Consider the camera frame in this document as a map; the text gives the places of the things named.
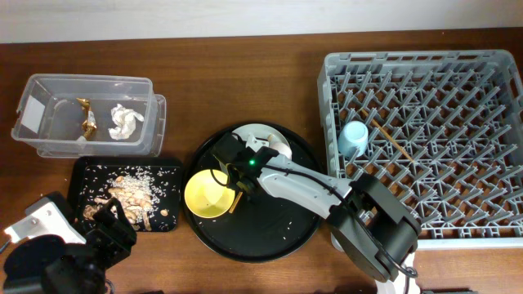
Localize food scraps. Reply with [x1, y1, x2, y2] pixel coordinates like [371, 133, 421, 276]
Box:
[83, 176, 173, 232]

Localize yellow bowl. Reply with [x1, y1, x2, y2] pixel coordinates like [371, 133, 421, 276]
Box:
[184, 169, 236, 219]

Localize gold candy wrapper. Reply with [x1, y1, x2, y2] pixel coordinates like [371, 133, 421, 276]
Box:
[77, 98, 97, 141]

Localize white tissue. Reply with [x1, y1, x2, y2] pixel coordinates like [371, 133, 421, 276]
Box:
[108, 104, 145, 140]

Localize blue cup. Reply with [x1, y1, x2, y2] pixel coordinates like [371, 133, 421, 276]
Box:
[337, 121, 369, 158]

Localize wooden chopstick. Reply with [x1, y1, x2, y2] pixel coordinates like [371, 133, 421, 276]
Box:
[360, 109, 415, 163]
[228, 191, 244, 214]

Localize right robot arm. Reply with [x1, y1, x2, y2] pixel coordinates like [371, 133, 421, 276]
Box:
[212, 147, 421, 283]

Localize grey dishwasher rack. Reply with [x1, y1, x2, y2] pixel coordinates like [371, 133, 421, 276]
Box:
[317, 50, 522, 250]

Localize white plate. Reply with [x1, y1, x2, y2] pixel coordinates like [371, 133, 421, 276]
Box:
[232, 123, 290, 152]

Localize pink cup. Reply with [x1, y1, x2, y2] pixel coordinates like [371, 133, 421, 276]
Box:
[267, 134, 292, 160]

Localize black rectangular tray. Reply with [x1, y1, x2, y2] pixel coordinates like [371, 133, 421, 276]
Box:
[67, 157, 183, 231]

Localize round black tray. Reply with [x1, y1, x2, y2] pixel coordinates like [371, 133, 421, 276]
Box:
[181, 122, 325, 263]

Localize clear plastic bin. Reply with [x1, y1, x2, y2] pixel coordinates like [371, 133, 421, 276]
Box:
[11, 73, 167, 158]

